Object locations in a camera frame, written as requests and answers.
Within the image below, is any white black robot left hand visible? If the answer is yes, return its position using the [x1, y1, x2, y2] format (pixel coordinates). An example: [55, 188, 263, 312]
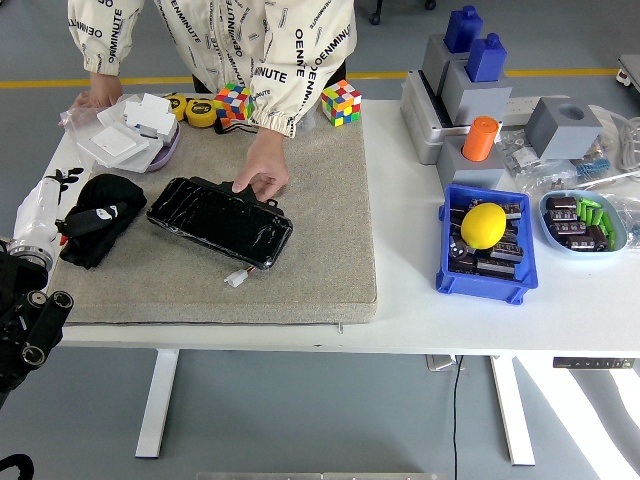
[12, 167, 129, 251]

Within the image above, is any person's left hand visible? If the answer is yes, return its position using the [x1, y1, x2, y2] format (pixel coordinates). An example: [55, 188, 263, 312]
[232, 130, 291, 203]

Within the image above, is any person's right hand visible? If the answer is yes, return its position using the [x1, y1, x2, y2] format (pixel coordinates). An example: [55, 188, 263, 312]
[71, 71, 124, 110]

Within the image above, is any black rag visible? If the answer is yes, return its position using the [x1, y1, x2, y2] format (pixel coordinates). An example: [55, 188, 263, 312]
[59, 173, 149, 270]

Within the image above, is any black table control panel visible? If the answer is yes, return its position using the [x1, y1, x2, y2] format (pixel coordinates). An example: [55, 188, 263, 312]
[552, 356, 630, 370]

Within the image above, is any clear plastic bag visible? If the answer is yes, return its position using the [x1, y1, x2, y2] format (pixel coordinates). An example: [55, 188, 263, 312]
[599, 189, 640, 251]
[58, 93, 141, 139]

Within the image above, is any white cardboard piece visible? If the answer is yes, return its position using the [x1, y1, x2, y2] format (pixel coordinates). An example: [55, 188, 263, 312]
[122, 93, 177, 137]

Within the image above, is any colourful puzzle cube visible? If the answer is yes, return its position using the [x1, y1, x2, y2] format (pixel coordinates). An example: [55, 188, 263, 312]
[214, 81, 255, 122]
[320, 79, 363, 128]

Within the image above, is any clear plastic box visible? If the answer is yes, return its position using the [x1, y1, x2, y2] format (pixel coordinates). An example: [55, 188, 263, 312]
[74, 102, 166, 174]

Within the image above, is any yellow tape measure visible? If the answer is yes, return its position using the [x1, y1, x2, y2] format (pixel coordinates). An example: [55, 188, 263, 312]
[184, 98, 219, 128]
[163, 92, 189, 122]

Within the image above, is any purple tray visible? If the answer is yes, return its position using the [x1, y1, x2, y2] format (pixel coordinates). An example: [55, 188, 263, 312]
[144, 122, 181, 174]

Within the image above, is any grey-brown mat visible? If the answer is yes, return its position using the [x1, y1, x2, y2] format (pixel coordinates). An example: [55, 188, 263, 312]
[44, 107, 379, 326]

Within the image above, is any person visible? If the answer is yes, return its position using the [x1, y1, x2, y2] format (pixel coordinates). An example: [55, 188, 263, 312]
[67, 0, 357, 203]

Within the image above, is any light grey base box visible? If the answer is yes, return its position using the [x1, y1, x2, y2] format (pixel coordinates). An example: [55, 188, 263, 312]
[399, 69, 474, 166]

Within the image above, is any grey holder block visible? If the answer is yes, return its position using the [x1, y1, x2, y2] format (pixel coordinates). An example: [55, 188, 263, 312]
[421, 33, 471, 96]
[436, 137, 507, 190]
[440, 59, 514, 127]

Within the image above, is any orange cylinder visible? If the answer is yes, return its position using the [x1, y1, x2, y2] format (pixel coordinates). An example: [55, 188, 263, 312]
[461, 115, 503, 163]

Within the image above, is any yellow lemon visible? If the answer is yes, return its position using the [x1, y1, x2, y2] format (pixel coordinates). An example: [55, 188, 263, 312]
[460, 202, 508, 250]

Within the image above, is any white table leg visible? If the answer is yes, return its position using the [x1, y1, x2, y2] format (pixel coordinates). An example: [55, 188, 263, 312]
[134, 348, 180, 460]
[489, 355, 537, 467]

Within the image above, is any blue bottle-shaped block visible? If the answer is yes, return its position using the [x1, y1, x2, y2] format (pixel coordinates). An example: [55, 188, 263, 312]
[443, 5, 485, 54]
[465, 32, 508, 84]

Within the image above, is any clear bag of screws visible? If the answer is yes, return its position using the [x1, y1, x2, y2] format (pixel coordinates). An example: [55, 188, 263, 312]
[497, 128, 544, 176]

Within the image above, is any white power strip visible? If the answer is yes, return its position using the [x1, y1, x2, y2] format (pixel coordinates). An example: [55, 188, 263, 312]
[502, 95, 571, 126]

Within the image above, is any grey box under table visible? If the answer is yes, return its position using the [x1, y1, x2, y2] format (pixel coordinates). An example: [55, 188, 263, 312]
[425, 353, 467, 372]

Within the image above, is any blue plastic bin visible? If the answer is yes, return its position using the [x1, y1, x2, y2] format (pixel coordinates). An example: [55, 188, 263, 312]
[435, 183, 540, 306]

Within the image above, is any clear bag of small parts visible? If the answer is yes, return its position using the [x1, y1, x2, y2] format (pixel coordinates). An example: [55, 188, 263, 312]
[522, 159, 581, 197]

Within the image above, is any light blue dish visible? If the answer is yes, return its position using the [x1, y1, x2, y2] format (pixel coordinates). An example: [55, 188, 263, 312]
[538, 189, 629, 260]

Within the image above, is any grey block with round hole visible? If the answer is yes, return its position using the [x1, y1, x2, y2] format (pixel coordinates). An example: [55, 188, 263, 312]
[524, 96, 605, 161]

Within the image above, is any bag of blue resistors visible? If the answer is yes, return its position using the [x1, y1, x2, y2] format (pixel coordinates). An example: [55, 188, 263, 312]
[574, 142, 617, 184]

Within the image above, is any grey cart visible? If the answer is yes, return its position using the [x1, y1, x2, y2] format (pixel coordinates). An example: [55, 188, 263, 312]
[615, 53, 640, 101]

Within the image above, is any black wrist strap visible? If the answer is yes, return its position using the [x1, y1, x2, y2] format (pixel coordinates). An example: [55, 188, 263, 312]
[213, 119, 261, 136]

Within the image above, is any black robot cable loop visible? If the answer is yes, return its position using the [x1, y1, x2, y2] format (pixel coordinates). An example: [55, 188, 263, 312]
[0, 452, 35, 480]

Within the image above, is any black power cable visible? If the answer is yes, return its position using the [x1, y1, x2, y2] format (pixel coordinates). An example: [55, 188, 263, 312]
[451, 355, 465, 480]

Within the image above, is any white cable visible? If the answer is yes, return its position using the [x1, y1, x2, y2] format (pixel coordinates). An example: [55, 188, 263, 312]
[587, 104, 640, 174]

